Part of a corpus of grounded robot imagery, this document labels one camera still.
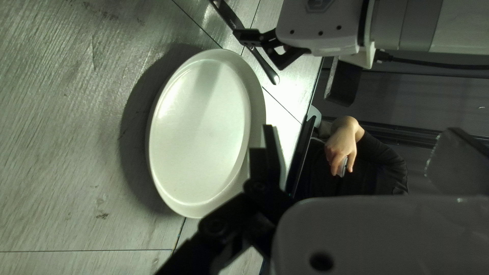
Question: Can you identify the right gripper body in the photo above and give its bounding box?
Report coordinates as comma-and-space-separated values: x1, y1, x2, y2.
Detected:
275, 0, 377, 70

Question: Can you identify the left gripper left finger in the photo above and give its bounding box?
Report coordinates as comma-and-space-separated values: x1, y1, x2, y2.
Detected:
155, 124, 298, 275

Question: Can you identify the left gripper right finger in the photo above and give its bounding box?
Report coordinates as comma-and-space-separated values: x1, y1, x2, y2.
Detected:
424, 128, 489, 197

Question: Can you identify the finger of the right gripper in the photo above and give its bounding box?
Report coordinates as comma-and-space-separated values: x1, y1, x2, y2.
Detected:
265, 45, 311, 72
232, 29, 286, 49

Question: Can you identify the black knife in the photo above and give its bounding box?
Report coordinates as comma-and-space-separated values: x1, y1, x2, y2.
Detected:
209, 0, 280, 86

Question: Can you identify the grey phone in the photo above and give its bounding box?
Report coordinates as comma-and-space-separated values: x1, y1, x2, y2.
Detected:
336, 156, 349, 178

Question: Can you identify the person's forearm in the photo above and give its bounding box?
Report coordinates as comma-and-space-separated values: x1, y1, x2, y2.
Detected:
353, 130, 409, 195

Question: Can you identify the pale plate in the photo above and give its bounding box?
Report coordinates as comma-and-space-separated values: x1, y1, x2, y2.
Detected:
145, 48, 267, 219

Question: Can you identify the person's hand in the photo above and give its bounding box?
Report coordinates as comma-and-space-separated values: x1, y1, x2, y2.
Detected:
324, 116, 365, 177

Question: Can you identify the black cable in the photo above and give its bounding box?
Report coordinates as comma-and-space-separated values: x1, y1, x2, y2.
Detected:
376, 50, 489, 72

